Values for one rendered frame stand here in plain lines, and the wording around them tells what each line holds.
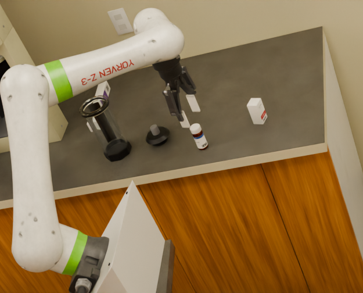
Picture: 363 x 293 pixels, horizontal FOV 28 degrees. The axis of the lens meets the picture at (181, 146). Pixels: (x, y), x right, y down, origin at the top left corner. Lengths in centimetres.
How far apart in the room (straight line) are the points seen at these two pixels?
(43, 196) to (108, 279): 27
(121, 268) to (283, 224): 90
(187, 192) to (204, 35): 73
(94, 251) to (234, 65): 111
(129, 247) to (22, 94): 50
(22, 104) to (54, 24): 128
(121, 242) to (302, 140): 75
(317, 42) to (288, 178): 60
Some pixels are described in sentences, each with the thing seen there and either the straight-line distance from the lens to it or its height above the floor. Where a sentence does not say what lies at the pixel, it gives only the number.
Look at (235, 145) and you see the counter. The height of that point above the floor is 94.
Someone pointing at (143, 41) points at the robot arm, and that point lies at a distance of 207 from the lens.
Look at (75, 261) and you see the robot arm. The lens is 202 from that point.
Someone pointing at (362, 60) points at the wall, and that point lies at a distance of 303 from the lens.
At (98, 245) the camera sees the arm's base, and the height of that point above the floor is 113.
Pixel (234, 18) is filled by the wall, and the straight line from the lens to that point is 293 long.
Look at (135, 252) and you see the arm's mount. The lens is 200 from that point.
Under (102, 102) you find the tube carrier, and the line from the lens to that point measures 257.
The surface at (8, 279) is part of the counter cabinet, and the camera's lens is 318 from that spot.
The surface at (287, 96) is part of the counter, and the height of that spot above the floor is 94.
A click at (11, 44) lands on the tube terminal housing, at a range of 272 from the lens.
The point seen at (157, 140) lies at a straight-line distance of 257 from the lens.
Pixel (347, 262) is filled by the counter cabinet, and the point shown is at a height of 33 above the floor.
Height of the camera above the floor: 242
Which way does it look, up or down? 36 degrees down
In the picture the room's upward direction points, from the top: 25 degrees counter-clockwise
